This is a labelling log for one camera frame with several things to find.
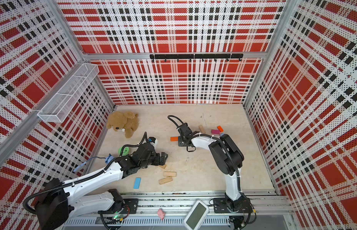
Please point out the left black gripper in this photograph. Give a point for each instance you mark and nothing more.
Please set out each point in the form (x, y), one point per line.
(162, 159)

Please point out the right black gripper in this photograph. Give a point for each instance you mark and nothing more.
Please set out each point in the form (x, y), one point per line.
(180, 143)

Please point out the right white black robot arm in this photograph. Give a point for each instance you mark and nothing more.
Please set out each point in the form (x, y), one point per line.
(228, 158)

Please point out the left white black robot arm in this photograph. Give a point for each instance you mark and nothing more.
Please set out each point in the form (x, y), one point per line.
(61, 201)

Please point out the magenta building block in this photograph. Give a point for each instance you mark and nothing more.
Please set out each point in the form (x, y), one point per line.
(215, 131)

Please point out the red-orange building block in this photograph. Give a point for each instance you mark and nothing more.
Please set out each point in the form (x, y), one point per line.
(220, 129)

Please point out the green round toy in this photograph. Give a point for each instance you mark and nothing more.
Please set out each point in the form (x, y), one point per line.
(123, 151)

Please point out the light blue front block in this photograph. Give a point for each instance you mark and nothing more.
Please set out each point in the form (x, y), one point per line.
(137, 183)

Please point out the brown teddy bear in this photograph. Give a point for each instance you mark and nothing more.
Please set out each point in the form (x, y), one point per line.
(127, 122)

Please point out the white tablet device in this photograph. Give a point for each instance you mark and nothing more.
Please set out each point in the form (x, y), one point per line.
(196, 216)

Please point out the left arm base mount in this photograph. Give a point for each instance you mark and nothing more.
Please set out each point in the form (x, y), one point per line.
(121, 210)

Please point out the pink block on rail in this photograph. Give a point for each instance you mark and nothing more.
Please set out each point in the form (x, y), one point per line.
(161, 214)

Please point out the black hook rail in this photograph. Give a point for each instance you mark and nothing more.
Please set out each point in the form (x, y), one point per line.
(166, 57)

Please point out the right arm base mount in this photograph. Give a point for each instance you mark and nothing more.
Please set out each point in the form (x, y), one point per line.
(242, 206)

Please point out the white wire mesh basket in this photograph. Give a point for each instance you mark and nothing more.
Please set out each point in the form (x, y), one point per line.
(61, 104)

